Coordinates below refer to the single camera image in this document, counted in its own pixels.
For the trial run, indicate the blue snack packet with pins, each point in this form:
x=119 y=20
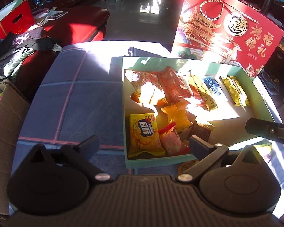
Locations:
x=213 y=85

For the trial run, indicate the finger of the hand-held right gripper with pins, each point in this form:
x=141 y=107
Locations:
x=262 y=126

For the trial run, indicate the brown snack packet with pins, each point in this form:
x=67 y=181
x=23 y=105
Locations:
x=202 y=130

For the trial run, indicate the yellow orange pastry packet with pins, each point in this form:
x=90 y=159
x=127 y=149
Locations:
x=177 y=115

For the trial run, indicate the pink candy clear wrapper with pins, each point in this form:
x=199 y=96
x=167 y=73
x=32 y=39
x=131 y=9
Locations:
x=171 y=141

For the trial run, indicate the yellow green snack packet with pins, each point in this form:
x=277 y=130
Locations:
x=264 y=147

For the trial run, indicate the yellow striped snack packet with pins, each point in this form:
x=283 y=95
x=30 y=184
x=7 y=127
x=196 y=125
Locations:
x=235 y=91

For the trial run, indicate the dark metal flask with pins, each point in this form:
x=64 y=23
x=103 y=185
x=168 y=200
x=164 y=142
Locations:
x=268 y=0

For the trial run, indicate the yellow cracker packet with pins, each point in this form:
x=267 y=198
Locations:
x=144 y=134

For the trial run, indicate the red transparent snack packet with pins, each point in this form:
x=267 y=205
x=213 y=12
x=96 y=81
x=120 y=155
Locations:
x=174 y=85

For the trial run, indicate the orange snack packet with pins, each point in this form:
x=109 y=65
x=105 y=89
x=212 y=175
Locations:
x=142 y=82

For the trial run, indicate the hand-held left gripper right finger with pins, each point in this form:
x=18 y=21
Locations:
x=198 y=146

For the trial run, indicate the brown cardboard box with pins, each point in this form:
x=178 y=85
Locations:
x=4 y=134

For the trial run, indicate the red sofa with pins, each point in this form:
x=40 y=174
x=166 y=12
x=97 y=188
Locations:
x=73 y=26

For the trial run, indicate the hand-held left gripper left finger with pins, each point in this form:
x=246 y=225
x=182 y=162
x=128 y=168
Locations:
x=91 y=144

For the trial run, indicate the magazines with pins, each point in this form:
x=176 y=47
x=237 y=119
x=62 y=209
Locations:
x=54 y=15

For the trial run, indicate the pile of clothes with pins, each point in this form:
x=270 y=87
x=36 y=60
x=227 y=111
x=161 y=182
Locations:
x=19 y=45

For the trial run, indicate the red gift bag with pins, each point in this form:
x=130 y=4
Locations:
x=203 y=42

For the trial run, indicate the teal cardboard box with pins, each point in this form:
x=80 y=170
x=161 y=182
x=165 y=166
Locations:
x=227 y=113

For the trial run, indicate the blue checked tablecloth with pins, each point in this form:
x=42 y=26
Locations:
x=85 y=99

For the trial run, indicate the yellow cartoon snack packet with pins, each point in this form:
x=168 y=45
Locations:
x=204 y=92

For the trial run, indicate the round orange snack lid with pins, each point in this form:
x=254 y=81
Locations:
x=185 y=166

